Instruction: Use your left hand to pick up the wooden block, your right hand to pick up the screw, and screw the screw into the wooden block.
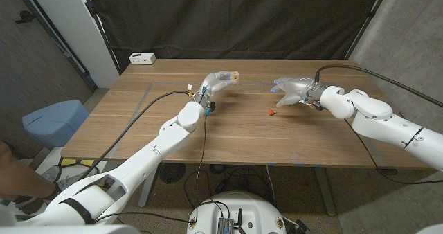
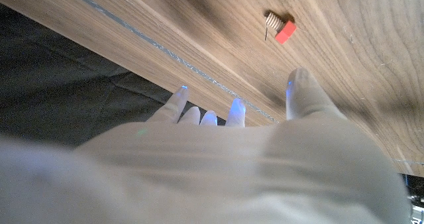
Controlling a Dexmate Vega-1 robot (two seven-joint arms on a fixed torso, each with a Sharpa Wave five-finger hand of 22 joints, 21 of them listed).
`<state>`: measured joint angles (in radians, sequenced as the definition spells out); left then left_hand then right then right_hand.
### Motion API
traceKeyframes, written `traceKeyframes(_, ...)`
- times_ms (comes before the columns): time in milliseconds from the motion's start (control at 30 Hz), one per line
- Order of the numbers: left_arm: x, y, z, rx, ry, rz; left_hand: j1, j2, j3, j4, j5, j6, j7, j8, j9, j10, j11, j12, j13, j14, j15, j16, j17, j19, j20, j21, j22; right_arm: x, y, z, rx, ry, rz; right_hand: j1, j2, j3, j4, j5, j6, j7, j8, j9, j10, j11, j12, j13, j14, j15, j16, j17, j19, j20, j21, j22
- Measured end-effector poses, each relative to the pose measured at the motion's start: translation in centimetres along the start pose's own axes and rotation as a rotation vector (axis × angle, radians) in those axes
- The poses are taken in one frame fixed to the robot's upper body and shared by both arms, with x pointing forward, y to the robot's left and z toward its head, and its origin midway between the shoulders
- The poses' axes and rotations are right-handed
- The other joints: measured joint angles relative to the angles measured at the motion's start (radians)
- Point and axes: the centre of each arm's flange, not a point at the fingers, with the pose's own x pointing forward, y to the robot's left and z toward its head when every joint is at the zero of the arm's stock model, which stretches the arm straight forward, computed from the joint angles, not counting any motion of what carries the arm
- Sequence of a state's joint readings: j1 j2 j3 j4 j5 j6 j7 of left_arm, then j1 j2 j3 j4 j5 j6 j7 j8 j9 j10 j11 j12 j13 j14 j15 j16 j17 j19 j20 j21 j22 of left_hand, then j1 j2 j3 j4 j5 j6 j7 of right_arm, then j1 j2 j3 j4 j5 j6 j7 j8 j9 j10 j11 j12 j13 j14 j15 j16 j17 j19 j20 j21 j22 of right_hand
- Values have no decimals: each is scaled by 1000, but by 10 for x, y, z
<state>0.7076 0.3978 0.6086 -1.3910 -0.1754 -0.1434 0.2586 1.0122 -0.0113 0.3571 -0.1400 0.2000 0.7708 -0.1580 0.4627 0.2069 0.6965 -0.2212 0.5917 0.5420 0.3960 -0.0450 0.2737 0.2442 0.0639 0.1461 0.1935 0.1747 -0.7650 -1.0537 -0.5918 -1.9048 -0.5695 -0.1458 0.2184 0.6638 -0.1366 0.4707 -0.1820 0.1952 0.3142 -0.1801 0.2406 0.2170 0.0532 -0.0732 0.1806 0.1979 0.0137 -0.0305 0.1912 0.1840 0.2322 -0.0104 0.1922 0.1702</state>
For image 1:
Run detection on black floor cable tangle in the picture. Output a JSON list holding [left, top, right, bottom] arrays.
[[183, 163, 278, 210]]

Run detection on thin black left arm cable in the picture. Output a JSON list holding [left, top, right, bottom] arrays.
[[93, 114, 208, 225]]

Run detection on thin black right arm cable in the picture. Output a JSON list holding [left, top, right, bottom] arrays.
[[344, 118, 443, 186]]

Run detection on grey table leg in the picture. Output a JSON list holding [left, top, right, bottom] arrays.
[[313, 167, 336, 217]]

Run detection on black backdrop stand pole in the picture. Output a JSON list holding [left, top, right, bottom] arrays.
[[81, 0, 122, 75], [344, 0, 394, 60]]

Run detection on blue padded stool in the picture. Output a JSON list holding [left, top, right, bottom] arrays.
[[21, 99, 90, 150]]

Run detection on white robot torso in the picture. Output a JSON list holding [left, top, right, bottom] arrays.
[[186, 191, 287, 234]]

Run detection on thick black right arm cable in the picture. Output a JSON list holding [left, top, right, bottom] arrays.
[[314, 64, 443, 109]]

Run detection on black door handle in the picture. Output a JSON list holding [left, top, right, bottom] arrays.
[[14, 10, 35, 24]]

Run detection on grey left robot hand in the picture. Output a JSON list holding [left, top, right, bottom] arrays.
[[193, 71, 239, 111]]

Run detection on white floor cable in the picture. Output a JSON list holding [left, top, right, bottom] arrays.
[[265, 165, 276, 204]]

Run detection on black curtain backdrop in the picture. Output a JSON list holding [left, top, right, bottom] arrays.
[[84, 0, 385, 72]]

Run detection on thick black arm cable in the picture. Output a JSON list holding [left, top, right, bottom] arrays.
[[314, 64, 443, 109], [81, 90, 195, 179]]

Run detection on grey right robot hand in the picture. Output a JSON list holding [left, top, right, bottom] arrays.
[[271, 76, 321, 109]]

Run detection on grey electronics module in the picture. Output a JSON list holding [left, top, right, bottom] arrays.
[[217, 217, 235, 234]]

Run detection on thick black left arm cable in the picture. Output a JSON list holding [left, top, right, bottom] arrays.
[[81, 90, 195, 179]]

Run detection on black round floor fan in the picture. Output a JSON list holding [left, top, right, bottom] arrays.
[[157, 162, 186, 185]]

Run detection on white cabinet panel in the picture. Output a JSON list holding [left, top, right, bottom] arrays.
[[26, 0, 120, 89]]

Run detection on white power strip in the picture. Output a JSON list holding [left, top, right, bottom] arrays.
[[128, 52, 156, 66]]

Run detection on person's bare leg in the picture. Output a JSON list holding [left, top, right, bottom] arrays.
[[0, 140, 58, 200]]

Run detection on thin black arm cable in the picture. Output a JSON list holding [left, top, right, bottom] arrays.
[[93, 114, 208, 225], [344, 118, 443, 186]]

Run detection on white table leg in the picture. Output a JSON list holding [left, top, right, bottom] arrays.
[[138, 166, 159, 208]]

